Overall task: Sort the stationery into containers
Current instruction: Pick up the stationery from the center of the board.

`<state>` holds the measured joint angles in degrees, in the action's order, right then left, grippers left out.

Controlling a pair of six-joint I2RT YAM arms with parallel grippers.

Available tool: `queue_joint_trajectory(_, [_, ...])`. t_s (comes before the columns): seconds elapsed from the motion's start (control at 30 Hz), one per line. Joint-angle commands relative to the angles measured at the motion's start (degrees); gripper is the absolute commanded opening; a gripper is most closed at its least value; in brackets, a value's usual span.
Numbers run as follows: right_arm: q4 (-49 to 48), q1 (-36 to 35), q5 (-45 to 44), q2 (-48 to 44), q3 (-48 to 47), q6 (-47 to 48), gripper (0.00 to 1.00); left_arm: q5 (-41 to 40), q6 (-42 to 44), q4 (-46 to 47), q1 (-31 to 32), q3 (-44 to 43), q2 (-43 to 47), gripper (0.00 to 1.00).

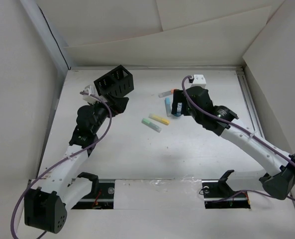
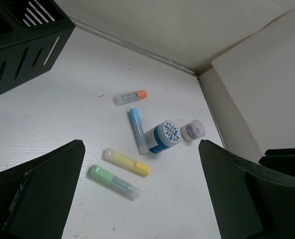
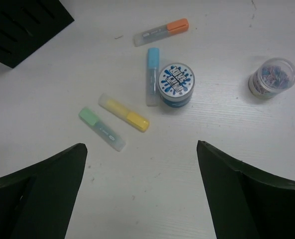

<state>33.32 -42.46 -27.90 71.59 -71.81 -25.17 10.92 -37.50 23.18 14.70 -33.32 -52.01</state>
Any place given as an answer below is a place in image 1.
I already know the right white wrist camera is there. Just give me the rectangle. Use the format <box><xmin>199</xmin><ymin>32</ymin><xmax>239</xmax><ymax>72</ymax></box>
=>
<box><xmin>190</xmin><ymin>74</ymin><xmax>206</xmax><ymax>88</ymax></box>

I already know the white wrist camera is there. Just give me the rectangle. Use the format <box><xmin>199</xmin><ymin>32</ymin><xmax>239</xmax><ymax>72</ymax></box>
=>
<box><xmin>190</xmin><ymin>74</ymin><xmax>206</xmax><ymax>88</ymax></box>
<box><xmin>83</xmin><ymin>85</ymin><xmax>98</xmax><ymax>104</ymax></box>

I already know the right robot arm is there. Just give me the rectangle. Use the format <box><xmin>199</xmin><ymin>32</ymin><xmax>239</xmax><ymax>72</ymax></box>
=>
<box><xmin>172</xmin><ymin>86</ymin><xmax>295</xmax><ymax>200</ymax></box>

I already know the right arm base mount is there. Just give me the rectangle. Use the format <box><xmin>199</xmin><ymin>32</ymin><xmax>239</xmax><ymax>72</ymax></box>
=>
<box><xmin>198</xmin><ymin>170</ymin><xmax>251</xmax><ymax>209</ymax></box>

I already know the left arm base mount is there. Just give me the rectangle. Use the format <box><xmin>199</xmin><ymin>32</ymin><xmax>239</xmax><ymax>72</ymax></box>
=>
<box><xmin>72</xmin><ymin>172</ymin><xmax>115</xmax><ymax>210</ymax></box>

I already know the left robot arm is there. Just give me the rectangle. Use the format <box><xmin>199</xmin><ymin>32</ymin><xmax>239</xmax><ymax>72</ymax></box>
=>
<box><xmin>24</xmin><ymin>92</ymin><xmax>129</xmax><ymax>234</ymax></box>

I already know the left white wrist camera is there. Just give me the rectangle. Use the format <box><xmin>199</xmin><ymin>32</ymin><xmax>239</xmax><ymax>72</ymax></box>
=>
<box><xmin>83</xmin><ymin>85</ymin><xmax>98</xmax><ymax>104</ymax></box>

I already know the green capped highlighter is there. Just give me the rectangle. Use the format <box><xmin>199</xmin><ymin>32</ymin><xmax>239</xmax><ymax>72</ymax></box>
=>
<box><xmin>142</xmin><ymin>118</ymin><xmax>162</xmax><ymax>132</ymax></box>

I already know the orange capped highlighter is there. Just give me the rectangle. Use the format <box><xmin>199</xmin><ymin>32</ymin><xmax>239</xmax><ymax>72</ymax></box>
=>
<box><xmin>158</xmin><ymin>89</ymin><xmax>174</xmax><ymax>98</ymax></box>

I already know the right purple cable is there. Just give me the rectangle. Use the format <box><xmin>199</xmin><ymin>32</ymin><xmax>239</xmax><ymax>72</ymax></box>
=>
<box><xmin>181</xmin><ymin>75</ymin><xmax>295</xmax><ymax>205</ymax></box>

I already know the round tape roll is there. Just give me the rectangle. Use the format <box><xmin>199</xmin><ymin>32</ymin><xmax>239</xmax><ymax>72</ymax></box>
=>
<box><xmin>172</xmin><ymin>103</ymin><xmax>183</xmax><ymax>117</ymax></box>

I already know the black slotted organizer box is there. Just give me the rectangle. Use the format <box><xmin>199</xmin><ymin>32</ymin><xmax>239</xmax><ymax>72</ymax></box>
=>
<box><xmin>94</xmin><ymin>65</ymin><xmax>134</xmax><ymax>98</ymax></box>

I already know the yellow highlighter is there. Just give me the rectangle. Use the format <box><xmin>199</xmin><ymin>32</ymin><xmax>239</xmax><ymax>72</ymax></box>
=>
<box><xmin>149</xmin><ymin>114</ymin><xmax>170</xmax><ymax>125</ymax></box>

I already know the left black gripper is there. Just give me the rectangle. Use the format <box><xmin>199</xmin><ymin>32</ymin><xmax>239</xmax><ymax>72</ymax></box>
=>
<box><xmin>88</xmin><ymin>93</ymin><xmax>128</xmax><ymax>133</ymax></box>

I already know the blue capped highlighter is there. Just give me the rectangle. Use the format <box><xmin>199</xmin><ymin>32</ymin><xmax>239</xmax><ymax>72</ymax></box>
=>
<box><xmin>165</xmin><ymin>98</ymin><xmax>171</xmax><ymax>117</ymax></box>

